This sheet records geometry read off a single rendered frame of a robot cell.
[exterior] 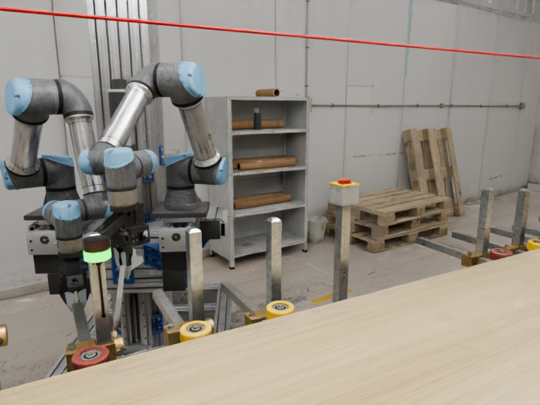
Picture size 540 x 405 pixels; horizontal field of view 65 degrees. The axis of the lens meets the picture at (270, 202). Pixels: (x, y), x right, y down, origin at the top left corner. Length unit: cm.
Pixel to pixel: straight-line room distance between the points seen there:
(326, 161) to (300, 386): 419
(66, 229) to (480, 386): 115
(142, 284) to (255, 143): 271
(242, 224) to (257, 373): 351
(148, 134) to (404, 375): 144
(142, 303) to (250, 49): 293
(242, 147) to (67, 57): 170
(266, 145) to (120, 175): 336
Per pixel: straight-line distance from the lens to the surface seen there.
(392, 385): 99
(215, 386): 96
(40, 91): 157
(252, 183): 440
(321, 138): 491
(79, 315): 141
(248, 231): 449
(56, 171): 191
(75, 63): 378
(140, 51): 200
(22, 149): 176
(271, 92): 407
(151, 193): 202
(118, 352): 122
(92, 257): 106
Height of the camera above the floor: 146
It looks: 13 degrees down
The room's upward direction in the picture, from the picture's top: straight up
